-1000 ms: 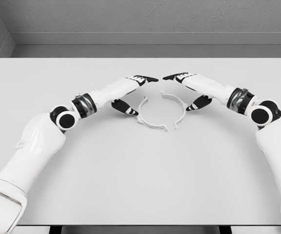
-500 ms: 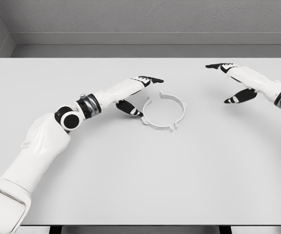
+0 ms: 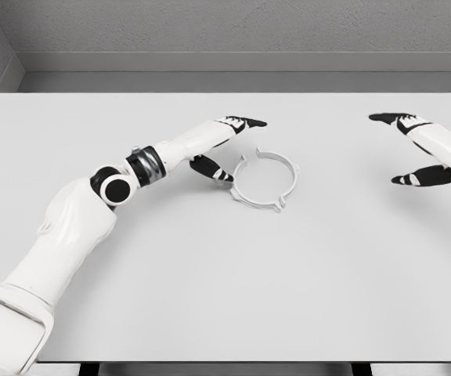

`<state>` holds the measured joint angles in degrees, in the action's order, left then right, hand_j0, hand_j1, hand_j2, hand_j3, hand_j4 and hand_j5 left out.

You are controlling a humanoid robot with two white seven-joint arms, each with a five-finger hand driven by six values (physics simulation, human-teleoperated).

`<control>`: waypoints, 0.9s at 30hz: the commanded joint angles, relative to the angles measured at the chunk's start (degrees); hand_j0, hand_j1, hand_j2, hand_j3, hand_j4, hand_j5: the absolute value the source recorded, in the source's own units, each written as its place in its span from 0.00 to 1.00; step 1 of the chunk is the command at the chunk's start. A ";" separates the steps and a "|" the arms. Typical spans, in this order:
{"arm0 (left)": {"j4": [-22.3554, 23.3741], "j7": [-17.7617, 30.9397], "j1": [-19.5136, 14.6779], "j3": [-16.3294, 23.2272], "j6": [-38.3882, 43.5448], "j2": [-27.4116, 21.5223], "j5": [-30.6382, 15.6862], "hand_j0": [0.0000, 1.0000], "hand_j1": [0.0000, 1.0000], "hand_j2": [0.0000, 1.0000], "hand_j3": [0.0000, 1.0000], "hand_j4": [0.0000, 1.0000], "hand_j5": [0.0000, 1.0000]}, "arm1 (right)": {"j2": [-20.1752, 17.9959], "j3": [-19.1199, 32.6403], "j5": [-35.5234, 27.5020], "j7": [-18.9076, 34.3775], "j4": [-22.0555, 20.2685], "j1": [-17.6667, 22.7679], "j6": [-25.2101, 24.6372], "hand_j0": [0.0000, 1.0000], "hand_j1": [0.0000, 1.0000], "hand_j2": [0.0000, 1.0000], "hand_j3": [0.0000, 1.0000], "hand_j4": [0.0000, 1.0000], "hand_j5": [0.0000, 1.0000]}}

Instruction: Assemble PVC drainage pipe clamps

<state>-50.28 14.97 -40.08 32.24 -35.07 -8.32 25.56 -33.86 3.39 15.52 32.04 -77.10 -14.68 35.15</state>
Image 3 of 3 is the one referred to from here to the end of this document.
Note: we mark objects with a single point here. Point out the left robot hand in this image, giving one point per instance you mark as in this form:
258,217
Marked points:
210,135

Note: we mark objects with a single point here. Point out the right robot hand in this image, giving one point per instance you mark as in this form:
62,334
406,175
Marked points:
429,137

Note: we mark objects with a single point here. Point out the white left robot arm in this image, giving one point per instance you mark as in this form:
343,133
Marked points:
73,219

